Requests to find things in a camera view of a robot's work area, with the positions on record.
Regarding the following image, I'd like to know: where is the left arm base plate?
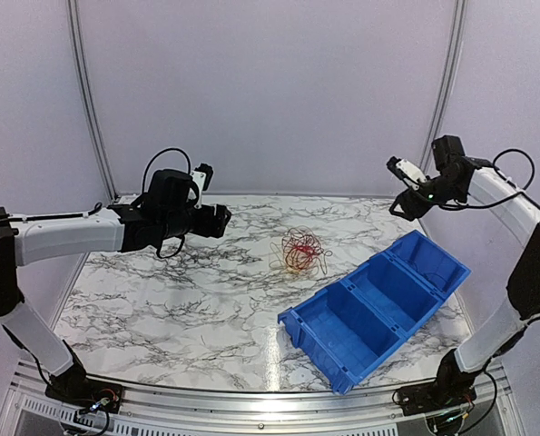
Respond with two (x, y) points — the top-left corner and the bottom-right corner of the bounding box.
(45, 380), (124, 413)

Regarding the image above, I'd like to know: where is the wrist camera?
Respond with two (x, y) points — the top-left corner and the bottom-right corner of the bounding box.
(188, 163), (213, 209)
(387, 156), (428, 190)

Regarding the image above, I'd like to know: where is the blue three-compartment bin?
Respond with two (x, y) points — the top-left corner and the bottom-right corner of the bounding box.
(278, 231), (470, 395)

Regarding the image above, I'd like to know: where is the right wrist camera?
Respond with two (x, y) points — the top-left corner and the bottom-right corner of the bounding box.
(387, 156), (428, 190)

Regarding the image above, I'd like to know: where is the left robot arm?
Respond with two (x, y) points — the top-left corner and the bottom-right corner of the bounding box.
(0, 164), (231, 404)

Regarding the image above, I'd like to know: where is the red tangled wire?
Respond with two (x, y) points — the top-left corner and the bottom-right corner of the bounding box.
(283, 238), (320, 270)

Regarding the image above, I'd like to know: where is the yellow tangled wire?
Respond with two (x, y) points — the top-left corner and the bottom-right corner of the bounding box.
(269, 247), (332, 279)

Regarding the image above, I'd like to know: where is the aluminium front frame rail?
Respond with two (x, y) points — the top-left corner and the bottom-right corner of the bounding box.
(0, 358), (525, 436)

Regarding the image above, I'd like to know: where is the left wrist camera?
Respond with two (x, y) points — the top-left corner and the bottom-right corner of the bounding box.
(188, 163), (213, 209)

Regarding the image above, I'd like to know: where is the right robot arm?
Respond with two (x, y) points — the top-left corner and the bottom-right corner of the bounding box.
(387, 135), (540, 407)

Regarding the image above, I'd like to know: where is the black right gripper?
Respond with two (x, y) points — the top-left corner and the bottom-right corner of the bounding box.
(388, 174), (463, 222)

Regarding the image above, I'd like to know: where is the blue wire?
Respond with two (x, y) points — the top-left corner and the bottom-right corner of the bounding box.
(407, 256), (452, 285)

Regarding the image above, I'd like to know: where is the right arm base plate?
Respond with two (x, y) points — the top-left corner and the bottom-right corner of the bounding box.
(392, 381), (476, 416)

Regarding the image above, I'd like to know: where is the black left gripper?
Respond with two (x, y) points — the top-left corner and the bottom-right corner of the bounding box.
(160, 203), (231, 240)

